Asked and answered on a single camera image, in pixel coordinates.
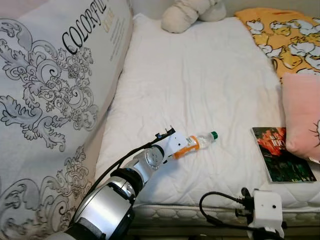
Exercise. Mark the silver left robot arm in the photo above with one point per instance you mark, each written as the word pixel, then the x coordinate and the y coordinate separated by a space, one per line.
pixel 107 207

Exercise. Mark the beige plush toy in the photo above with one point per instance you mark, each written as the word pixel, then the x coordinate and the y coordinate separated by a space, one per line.
pixel 185 17

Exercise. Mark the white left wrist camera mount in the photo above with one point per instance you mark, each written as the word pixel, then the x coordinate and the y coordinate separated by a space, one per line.
pixel 176 142

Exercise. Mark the yellow duck-print blanket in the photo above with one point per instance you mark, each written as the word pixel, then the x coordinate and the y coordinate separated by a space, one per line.
pixel 290 40

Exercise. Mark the orange-label plastic bottle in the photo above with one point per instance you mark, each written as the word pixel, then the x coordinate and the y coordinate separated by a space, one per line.
pixel 202 140

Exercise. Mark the pink pillow with fist print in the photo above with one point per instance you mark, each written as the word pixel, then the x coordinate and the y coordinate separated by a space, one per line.
pixel 305 110

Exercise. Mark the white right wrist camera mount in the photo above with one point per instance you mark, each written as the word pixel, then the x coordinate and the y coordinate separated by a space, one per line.
pixel 270 207

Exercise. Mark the white quilted mattress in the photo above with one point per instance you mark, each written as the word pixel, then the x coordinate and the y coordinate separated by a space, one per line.
pixel 200 80

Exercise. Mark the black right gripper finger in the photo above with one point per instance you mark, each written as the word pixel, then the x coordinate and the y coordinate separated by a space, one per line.
pixel 245 193

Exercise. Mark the dark picture-cover book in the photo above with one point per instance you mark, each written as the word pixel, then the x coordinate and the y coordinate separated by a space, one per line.
pixel 285 162

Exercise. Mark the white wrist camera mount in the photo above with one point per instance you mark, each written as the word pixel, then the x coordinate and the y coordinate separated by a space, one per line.
pixel 270 207
pixel 176 142

